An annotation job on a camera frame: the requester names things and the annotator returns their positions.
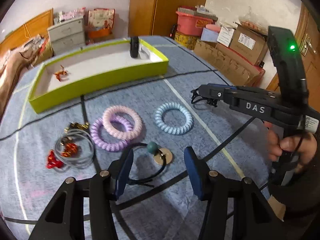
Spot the tall wooden wardrobe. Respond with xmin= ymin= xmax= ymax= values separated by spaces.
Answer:
xmin=128 ymin=0 xmax=206 ymax=36

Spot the black hair tie bundle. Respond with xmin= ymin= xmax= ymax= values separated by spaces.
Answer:
xmin=190 ymin=88 xmax=219 ymax=108

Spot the blue checked table cloth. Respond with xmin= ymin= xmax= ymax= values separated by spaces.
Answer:
xmin=1 ymin=36 xmax=269 ymax=239

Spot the wooden bed with blankets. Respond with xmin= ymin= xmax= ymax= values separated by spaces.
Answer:
xmin=1 ymin=9 xmax=54 ymax=115

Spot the white small box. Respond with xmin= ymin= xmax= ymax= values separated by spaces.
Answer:
xmin=217 ymin=26 xmax=235 ymax=47

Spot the large cardboard box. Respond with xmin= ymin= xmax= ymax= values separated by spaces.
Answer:
xmin=194 ymin=40 xmax=265 ymax=87

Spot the black hair tie green bead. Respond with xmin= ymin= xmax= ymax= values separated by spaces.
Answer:
xmin=122 ymin=141 xmax=174 ymax=187

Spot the green white shallow tray box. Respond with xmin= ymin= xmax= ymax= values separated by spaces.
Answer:
xmin=28 ymin=38 xmax=169 ymax=113

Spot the red orange beaded hair tie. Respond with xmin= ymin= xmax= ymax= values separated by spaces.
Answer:
xmin=61 ymin=142 xmax=79 ymax=158

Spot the pink plastic storage bin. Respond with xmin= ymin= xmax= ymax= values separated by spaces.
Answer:
xmin=176 ymin=11 xmax=215 ymax=37

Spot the cardboard box with label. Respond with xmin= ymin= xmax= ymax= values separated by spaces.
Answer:
xmin=229 ymin=25 xmax=267 ymax=66

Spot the red patterned gift bag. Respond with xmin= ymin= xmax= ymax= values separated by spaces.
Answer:
xmin=87 ymin=8 xmax=116 ymax=31

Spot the yellow patterned box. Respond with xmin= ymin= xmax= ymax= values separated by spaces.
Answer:
xmin=174 ymin=31 xmax=199 ymax=50

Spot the gold chain jewelry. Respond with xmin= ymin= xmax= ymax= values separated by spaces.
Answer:
xmin=65 ymin=122 xmax=89 ymax=133

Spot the black wristband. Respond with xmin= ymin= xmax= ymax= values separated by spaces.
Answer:
xmin=130 ymin=36 xmax=139 ymax=59

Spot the purple spiral hair tie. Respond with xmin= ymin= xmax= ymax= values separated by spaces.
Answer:
xmin=90 ymin=114 xmax=133 ymax=153

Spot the pink spiral hair tie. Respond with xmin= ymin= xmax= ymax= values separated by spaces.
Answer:
xmin=102 ymin=105 xmax=143 ymax=141

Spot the light blue spiral hair tie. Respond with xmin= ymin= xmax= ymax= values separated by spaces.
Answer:
xmin=154 ymin=102 xmax=194 ymax=136

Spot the grey three drawer cabinet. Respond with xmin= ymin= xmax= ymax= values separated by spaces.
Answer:
xmin=47 ymin=16 xmax=86 ymax=55

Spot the red knotted charm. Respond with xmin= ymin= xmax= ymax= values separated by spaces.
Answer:
xmin=54 ymin=65 xmax=68 ymax=82

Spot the red bow hair tie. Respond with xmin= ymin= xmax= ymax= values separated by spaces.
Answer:
xmin=45 ymin=150 xmax=65 ymax=170

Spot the wooden door with handle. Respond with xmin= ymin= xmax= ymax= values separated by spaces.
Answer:
xmin=265 ymin=2 xmax=320 ymax=111

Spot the person's right hand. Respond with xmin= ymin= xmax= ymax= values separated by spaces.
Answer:
xmin=265 ymin=122 xmax=317 ymax=173

